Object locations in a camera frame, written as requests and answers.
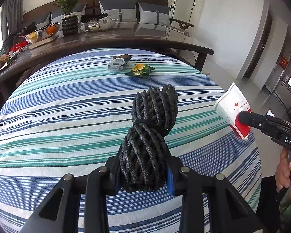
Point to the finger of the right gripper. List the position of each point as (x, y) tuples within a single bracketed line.
[(269, 125)]

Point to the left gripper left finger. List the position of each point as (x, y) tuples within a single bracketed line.
[(60, 209)]

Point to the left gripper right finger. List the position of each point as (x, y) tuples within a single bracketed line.
[(228, 210)]

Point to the black foam net roll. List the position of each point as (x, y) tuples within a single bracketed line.
[(143, 152)]

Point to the right hand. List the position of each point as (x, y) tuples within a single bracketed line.
[(283, 171)]

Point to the striped tablecloth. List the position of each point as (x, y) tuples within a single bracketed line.
[(72, 115)]

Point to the green snack packet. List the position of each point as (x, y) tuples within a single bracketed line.
[(141, 71)]

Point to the dark clear wrapper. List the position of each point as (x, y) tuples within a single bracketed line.
[(118, 62)]

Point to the grey white pillow right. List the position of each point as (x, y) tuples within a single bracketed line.
[(154, 14)]

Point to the grey white pillow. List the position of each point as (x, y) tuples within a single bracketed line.
[(154, 14), (121, 10)]

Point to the dark long wooden table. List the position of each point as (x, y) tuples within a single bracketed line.
[(160, 39)]

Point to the fruit tray with oranges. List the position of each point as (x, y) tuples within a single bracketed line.
[(32, 34)]

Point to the potted green plant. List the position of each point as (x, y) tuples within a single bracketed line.
[(69, 21)]

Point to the grey white pillow left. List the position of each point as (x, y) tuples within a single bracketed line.
[(121, 10)]

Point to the glass bowl with tape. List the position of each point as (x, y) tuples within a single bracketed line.
[(99, 26)]

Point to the brown sofa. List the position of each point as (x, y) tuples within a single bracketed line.
[(86, 10)]

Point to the grey curtain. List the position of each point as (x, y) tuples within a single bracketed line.
[(11, 17)]

